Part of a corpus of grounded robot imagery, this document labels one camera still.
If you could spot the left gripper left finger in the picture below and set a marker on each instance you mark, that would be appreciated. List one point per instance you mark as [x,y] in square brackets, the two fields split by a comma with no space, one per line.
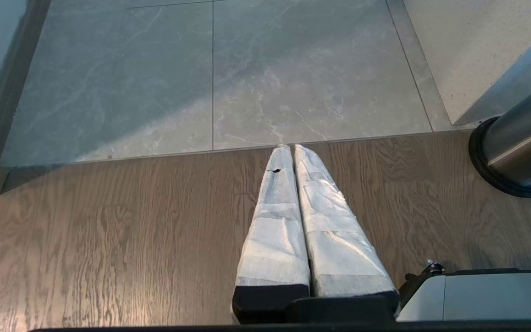
[274,240]

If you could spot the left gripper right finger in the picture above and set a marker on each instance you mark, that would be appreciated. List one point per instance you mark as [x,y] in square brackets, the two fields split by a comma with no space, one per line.
[339,249]

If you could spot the steel trash bin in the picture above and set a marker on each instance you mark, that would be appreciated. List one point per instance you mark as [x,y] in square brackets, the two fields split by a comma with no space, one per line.
[523,138]

